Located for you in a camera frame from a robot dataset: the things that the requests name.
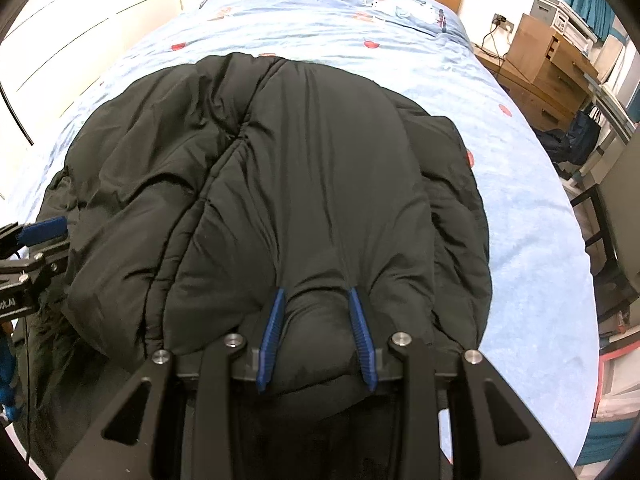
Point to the blue printed blanket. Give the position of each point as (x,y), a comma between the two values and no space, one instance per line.
(325,25)

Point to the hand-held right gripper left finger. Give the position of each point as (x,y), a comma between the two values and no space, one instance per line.
(270,340)

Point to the wall socket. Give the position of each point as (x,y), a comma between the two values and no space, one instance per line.
(502,22)

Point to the teal curtain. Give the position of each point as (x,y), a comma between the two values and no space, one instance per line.
(592,0)

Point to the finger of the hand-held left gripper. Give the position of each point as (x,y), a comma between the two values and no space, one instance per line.
(45,230)
(52,257)

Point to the grey desk chair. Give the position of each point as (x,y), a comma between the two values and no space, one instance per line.
(620,220)

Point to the pink-rimmed box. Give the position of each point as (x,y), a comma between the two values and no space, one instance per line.
(617,385)

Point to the white printer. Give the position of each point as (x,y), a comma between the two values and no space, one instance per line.
(560,17)

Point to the wooden nightstand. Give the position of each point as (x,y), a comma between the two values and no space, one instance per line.
(540,70)

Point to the black puffer coat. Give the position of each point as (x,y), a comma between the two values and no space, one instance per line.
(300,185)

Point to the dark blue bag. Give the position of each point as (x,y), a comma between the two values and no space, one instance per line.
(575,137)

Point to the white wardrobe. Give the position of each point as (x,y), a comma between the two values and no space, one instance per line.
(90,30)

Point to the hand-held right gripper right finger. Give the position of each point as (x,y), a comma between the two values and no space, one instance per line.
(362,340)

